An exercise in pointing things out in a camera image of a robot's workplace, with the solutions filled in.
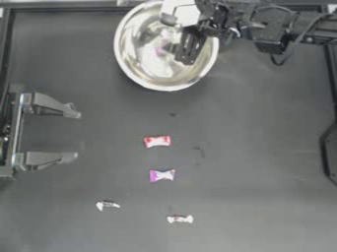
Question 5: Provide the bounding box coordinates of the black table frame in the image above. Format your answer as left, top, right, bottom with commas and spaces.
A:
0, 0, 337, 83

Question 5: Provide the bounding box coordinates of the red white candy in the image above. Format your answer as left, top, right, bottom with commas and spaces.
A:
142, 135, 172, 149

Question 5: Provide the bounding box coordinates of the steel bowl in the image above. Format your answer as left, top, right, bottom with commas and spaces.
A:
114, 0, 220, 93

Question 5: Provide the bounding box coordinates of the pale purple candy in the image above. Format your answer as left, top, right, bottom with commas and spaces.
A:
150, 43, 171, 59

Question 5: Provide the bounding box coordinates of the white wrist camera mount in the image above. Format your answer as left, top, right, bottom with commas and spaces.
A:
159, 0, 202, 28

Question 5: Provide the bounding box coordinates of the magenta white candy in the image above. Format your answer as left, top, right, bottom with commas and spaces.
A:
148, 168, 176, 183

